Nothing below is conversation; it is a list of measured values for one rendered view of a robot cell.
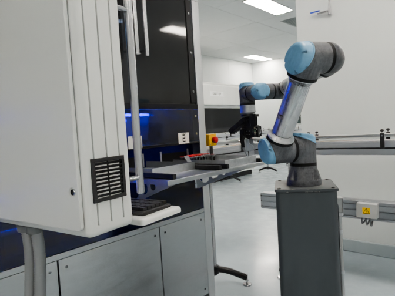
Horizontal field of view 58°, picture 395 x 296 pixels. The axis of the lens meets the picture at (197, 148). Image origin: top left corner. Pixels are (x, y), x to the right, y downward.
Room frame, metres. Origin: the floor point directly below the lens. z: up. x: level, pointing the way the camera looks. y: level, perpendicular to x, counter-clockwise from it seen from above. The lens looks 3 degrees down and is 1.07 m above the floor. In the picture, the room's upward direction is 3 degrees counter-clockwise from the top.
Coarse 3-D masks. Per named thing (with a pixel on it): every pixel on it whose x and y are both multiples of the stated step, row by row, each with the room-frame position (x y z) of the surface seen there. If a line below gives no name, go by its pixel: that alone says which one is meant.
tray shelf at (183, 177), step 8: (232, 168) 1.64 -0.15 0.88; (240, 168) 1.69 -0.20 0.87; (248, 168) 1.74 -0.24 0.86; (176, 176) 1.45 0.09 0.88; (184, 176) 1.43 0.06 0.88; (192, 176) 1.43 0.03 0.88; (200, 176) 1.47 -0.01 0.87; (208, 176) 1.51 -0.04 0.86; (160, 184) 1.36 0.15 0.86; (168, 184) 1.33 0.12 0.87
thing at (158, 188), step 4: (148, 184) 1.56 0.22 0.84; (148, 188) 1.56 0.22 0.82; (156, 188) 1.52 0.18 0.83; (160, 188) 1.50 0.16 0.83; (164, 188) 1.49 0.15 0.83; (148, 192) 1.56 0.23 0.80; (152, 192) 1.54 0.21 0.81; (156, 192) 1.52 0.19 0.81; (140, 196) 1.59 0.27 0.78; (144, 196) 1.58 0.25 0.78; (148, 196) 1.56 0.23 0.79
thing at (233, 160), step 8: (176, 160) 1.85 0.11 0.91; (184, 160) 1.81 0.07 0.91; (192, 160) 1.77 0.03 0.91; (200, 160) 1.74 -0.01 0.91; (208, 160) 1.71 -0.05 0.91; (216, 160) 1.67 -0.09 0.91; (224, 160) 1.64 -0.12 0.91; (232, 160) 1.68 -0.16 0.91; (240, 160) 1.73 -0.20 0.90; (248, 160) 1.78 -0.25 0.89
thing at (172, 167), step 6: (150, 162) 1.85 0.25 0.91; (156, 162) 1.82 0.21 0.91; (162, 162) 1.79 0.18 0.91; (168, 162) 1.77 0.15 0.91; (174, 162) 1.74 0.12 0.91; (180, 162) 1.71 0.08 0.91; (186, 162) 1.68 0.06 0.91; (192, 162) 1.64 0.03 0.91; (132, 168) 1.55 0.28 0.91; (144, 168) 1.84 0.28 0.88; (150, 168) 1.82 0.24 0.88; (156, 168) 1.48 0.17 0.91; (162, 168) 1.50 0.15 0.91; (168, 168) 1.53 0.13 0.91; (174, 168) 1.56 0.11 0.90; (180, 168) 1.59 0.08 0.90; (186, 168) 1.61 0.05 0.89; (192, 168) 1.64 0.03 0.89
